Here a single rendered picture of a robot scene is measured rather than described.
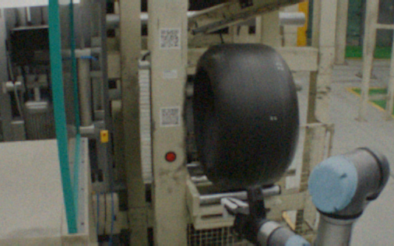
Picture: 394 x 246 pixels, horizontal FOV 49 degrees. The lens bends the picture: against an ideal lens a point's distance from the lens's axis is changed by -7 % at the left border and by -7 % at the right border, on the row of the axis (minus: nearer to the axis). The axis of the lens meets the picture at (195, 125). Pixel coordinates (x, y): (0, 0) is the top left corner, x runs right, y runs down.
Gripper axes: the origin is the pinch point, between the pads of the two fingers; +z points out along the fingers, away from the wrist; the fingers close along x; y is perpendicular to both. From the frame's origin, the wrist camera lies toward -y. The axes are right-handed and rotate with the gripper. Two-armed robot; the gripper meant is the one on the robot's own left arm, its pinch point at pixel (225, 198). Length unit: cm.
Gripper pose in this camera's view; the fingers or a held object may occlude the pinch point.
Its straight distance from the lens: 146.7
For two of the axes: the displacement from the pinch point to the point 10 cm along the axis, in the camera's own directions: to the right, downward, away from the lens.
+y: -1.2, 9.6, 2.5
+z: -5.6, -2.7, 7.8
